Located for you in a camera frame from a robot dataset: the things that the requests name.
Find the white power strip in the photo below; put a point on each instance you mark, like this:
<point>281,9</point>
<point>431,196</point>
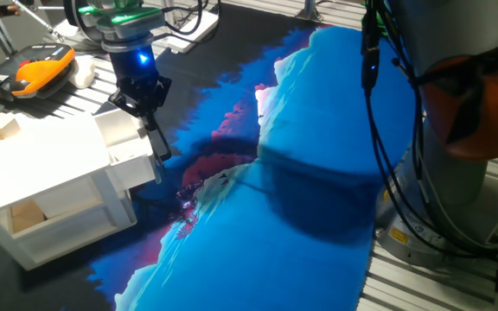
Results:
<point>199,26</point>

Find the green cloth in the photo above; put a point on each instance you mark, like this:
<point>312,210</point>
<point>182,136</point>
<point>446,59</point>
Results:
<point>363,8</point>

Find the blue landscape print mat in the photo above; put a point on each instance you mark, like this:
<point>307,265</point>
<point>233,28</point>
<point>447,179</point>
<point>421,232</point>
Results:
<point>275,237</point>

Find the white foam lump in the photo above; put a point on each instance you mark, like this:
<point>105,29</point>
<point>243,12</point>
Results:
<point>82,71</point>

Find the white drawer cabinet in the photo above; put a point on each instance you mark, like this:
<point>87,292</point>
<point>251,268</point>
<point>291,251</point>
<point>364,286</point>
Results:
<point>37,160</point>

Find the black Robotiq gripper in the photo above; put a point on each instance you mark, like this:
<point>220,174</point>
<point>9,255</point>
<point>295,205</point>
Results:
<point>133,62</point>

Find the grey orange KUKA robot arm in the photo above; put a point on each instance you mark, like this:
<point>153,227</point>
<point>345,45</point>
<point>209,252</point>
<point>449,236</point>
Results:
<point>448,34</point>

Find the orange black teach pendant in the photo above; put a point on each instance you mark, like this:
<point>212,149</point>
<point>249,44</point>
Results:
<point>33,71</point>

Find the black round reel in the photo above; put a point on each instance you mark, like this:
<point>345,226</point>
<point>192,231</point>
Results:
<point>74,19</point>

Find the pale wooden block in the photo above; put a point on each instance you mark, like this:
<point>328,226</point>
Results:
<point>4,125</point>

